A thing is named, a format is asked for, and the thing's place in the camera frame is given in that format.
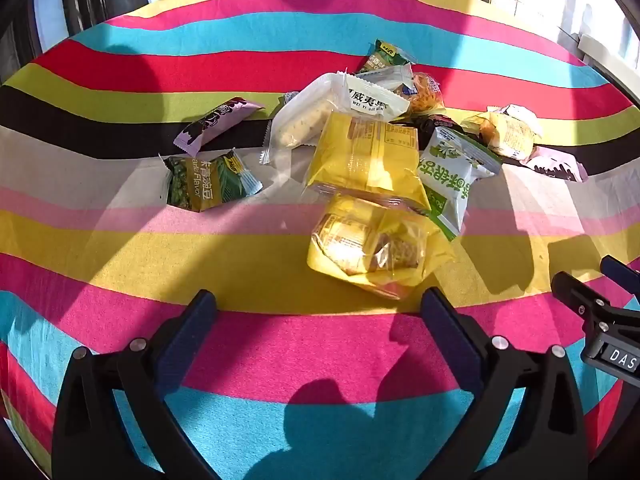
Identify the clear orange snack packet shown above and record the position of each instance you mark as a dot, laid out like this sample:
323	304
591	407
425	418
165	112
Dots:
425	92

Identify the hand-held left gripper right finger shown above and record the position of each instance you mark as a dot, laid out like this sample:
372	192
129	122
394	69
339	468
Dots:
450	335

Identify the small dark candy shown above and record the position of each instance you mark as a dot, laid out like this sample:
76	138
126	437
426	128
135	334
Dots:
435	121

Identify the green pea snack packet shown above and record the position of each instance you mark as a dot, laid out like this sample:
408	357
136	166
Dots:
382	57
210	185

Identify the white windowsill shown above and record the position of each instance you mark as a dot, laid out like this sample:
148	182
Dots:
607	55

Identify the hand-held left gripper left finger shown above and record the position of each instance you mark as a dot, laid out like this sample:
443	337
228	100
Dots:
187	340

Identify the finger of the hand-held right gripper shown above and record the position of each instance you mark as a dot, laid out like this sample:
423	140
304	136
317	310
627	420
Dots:
580	300
622	272

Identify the crumpled yellow biscuit packet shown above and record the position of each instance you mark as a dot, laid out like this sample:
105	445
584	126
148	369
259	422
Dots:
350	250

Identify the flat yellow biscuit packet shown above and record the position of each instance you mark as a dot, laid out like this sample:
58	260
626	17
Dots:
360	160

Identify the clear white snack packet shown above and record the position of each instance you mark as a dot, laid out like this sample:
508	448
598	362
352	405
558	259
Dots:
392	76

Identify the white printed nut packet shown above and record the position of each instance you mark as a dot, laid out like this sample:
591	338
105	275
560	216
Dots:
370	100

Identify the blue and white candy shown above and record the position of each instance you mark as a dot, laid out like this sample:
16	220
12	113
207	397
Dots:
291	97

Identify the striped colourful cloth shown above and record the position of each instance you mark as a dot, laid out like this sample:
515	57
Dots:
300	35

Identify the clear yellow cake packet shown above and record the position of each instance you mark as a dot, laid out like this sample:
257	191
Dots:
505	135

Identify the long white nut packet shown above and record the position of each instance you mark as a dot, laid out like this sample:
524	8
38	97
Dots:
300	122

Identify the pink chocolate bar packet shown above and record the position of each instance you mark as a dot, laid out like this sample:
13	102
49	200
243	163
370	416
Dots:
215	122
557	166

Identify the green and white snack packet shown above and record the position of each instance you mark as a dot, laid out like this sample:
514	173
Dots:
450	180

